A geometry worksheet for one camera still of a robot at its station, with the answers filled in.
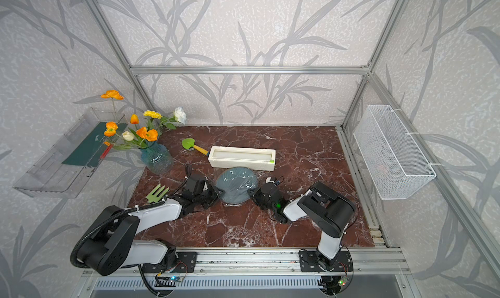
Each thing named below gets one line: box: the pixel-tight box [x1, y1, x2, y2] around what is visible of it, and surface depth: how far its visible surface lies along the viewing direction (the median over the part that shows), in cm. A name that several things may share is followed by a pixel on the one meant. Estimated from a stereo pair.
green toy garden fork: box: [145, 183, 170, 204], surface depth 93 cm
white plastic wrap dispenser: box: [207, 145, 277, 172], surface depth 99 cm
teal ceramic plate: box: [215, 166, 259, 205], surface depth 93 cm
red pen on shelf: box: [100, 143, 114, 160], surface depth 70 cm
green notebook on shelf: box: [61, 121, 129, 168], surface depth 70 cm
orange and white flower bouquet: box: [100, 89, 187, 150], surface depth 79 cm
